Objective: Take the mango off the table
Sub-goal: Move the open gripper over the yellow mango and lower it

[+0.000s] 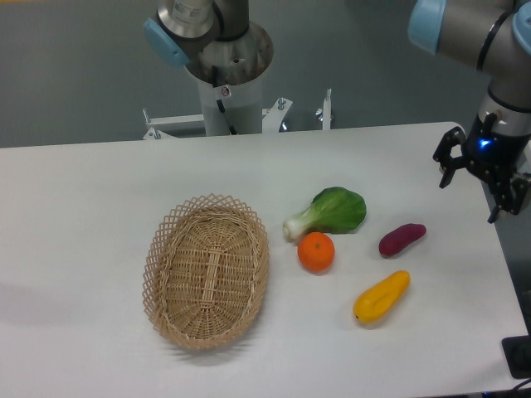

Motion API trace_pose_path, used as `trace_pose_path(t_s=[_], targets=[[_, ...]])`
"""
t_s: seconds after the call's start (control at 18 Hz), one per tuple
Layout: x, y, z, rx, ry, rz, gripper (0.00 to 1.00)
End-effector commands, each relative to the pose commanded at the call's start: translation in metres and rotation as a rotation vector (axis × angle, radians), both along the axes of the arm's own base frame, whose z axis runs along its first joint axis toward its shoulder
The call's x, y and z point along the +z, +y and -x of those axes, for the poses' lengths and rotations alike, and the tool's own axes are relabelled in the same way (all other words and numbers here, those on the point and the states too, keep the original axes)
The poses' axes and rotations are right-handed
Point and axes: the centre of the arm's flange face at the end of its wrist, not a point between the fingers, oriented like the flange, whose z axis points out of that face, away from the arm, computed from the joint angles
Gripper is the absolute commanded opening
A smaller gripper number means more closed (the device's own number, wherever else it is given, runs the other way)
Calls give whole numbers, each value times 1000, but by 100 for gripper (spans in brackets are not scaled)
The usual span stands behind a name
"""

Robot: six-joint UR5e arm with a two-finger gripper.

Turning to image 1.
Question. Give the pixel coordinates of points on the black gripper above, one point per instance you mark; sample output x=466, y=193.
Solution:
x=490, y=150

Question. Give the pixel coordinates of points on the yellow mango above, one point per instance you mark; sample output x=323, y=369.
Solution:
x=376, y=302

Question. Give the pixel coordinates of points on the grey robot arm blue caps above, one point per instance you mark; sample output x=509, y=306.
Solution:
x=493, y=37

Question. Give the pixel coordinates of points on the robot base on white pedestal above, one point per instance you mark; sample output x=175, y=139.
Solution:
x=223, y=51

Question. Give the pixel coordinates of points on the purple sweet potato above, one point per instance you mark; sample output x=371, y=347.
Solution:
x=399, y=239

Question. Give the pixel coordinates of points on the green bok choy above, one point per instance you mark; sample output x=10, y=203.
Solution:
x=334, y=210

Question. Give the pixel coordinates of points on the orange fruit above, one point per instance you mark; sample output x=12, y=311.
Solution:
x=316, y=252

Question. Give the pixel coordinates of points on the black device at table edge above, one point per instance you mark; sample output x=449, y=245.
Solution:
x=517, y=355

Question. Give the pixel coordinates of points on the oval wicker basket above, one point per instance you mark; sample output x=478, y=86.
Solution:
x=206, y=272

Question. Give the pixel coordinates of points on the white metal mounting frame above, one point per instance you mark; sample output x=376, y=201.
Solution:
x=273, y=120

